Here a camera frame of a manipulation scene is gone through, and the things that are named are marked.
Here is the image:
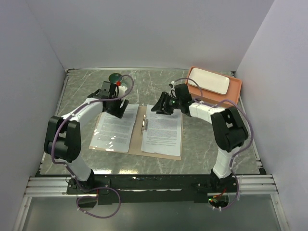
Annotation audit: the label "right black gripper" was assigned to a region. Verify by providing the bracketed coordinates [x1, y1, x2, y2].
[151, 91, 182, 116]

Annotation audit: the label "single white printed sheet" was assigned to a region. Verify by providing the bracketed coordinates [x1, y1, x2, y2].
[89, 104, 139, 153]

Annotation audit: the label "white printed paper sheets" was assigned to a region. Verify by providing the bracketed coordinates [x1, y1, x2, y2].
[141, 104, 183, 160]

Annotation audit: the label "beige cardboard folder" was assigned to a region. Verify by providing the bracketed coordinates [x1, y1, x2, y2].
[88, 103, 182, 161]

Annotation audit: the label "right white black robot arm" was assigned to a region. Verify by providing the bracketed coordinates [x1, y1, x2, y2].
[151, 84, 248, 192]

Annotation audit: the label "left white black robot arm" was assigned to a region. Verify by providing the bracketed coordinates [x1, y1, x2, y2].
[44, 80, 132, 193]

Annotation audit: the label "metal folder clip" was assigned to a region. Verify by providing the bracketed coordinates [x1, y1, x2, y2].
[141, 115, 148, 135]

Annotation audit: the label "teal ceramic mug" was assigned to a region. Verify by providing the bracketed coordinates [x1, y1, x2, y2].
[108, 73, 122, 84]

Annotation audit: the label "salmon rectangular tray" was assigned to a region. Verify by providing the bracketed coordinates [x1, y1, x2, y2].
[185, 67, 242, 103]

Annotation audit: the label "white rectangular plate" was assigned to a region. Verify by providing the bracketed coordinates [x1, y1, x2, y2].
[188, 68, 230, 95]

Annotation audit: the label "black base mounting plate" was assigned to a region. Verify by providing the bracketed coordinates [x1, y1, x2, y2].
[66, 174, 237, 205]

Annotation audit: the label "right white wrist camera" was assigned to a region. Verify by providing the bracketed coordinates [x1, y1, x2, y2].
[169, 81, 176, 98]

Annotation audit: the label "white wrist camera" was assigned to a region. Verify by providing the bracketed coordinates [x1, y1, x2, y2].
[116, 80, 128, 98]
[169, 81, 176, 98]

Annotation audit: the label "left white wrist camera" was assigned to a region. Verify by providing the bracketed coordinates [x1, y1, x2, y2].
[116, 80, 128, 98]

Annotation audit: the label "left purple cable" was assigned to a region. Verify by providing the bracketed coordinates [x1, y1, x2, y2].
[51, 74, 134, 219]

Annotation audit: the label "purple cable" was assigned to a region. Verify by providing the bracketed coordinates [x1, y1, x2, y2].
[171, 77, 255, 211]
[51, 74, 134, 219]

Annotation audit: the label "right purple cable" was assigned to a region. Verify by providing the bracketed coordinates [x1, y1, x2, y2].
[171, 77, 255, 211]

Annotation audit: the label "aluminium extrusion rail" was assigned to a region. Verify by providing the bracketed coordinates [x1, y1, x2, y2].
[24, 175, 279, 197]

